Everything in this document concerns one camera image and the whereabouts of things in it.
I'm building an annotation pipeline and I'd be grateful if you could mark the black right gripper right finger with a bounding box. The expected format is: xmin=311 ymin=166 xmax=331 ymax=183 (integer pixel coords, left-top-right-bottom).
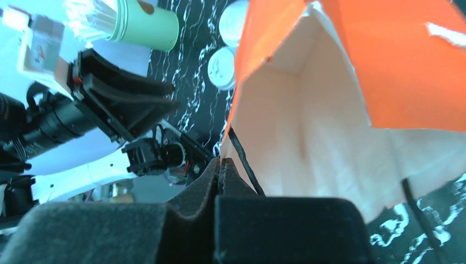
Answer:
xmin=214 ymin=158 xmax=375 ymax=263

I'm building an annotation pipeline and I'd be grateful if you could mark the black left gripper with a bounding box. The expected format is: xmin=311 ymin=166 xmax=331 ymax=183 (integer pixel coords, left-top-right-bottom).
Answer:
xmin=67 ymin=49 xmax=180 ymax=144

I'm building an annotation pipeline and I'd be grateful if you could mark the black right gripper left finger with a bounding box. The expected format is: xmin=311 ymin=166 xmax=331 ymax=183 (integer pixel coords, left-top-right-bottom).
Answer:
xmin=1 ymin=158 xmax=220 ymax=263

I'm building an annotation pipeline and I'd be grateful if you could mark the orange paper bag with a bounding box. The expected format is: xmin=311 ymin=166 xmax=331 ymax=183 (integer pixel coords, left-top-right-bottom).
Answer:
xmin=226 ymin=1 xmax=465 ymax=221

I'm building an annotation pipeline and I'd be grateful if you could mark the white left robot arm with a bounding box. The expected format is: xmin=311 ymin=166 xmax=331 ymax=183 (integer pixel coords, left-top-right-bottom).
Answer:
xmin=1 ymin=48 xmax=149 ymax=175

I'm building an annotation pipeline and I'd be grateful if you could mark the green paper cup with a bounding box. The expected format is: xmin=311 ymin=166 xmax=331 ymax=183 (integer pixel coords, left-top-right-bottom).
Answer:
xmin=106 ymin=0 xmax=179 ymax=52

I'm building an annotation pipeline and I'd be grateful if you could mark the white wrapped straws bundle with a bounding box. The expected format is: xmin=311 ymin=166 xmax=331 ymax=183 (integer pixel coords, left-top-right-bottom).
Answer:
xmin=63 ymin=0 xmax=118 ymax=42

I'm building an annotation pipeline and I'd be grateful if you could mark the white lid stack upper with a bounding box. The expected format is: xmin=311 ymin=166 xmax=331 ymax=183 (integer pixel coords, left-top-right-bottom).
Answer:
xmin=219 ymin=0 xmax=249 ymax=47

